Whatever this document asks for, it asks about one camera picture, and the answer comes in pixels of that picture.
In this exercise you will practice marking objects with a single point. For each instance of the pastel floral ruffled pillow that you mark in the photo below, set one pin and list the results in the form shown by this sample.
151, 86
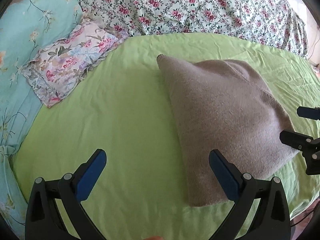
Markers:
58, 68

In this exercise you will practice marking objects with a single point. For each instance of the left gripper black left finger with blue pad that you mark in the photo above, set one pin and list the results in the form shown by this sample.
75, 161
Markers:
43, 220

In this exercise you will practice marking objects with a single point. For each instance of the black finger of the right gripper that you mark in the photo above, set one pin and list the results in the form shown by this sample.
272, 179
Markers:
309, 113
304, 143

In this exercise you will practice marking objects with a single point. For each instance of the light green bed sheet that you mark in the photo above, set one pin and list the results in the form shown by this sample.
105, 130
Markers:
123, 108

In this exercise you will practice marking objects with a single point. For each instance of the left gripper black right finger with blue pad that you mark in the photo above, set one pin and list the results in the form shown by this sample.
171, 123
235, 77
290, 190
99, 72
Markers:
271, 219

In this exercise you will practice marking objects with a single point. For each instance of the turquoise floral pillow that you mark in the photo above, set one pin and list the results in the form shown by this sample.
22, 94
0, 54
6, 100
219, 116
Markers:
26, 26

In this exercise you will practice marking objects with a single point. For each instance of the white pink floral quilt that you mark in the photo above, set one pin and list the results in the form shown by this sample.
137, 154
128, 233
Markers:
269, 22

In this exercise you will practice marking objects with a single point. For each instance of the beige knit sweater brown trim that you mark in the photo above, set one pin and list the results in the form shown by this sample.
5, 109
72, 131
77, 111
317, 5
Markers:
224, 105

